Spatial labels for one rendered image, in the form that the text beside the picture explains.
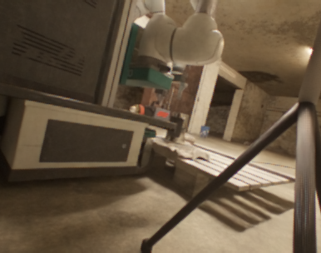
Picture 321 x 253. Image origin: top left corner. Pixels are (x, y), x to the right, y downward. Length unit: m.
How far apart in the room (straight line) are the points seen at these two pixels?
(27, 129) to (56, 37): 0.31
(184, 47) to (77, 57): 0.44
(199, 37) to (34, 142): 0.73
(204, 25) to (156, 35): 0.21
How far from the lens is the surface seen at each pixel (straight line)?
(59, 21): 0.80
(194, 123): 6.94
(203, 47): 0.92
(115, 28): 1.05
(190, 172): 0.98
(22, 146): 0.71
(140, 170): 1.08
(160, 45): 0.97
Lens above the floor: 0.34
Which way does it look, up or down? 3 degrees down
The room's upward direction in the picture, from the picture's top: 14 degrees clockwise
